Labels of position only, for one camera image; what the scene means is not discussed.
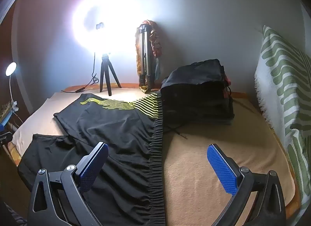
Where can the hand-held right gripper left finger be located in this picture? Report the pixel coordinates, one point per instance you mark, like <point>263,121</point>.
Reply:
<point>96,161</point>

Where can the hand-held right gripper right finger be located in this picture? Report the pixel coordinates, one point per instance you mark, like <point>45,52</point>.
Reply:
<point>222,167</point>

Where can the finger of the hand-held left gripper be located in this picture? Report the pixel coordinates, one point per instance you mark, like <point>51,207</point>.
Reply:
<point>4,121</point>
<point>5,138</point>

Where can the black pants with yellow stripes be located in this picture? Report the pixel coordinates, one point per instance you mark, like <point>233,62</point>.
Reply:
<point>116,128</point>

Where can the stack of dark clothes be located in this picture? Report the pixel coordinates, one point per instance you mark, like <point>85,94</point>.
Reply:
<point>196,94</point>

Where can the white clip desk lamp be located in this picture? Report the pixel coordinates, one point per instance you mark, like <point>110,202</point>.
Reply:
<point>11,68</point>

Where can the black mini tripod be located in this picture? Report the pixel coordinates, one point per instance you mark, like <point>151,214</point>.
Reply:
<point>105,70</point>

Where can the green and white striped pillow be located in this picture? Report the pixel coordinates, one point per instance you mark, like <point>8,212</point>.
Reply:
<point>286,75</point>

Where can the folded silver tripod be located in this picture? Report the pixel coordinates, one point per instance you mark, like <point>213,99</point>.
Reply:
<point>145,53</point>

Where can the orange patterned cloth bag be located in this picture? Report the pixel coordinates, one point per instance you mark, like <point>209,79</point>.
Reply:
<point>156,43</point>

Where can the black phone holder clip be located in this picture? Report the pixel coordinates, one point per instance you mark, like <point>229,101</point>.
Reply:
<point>100,26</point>

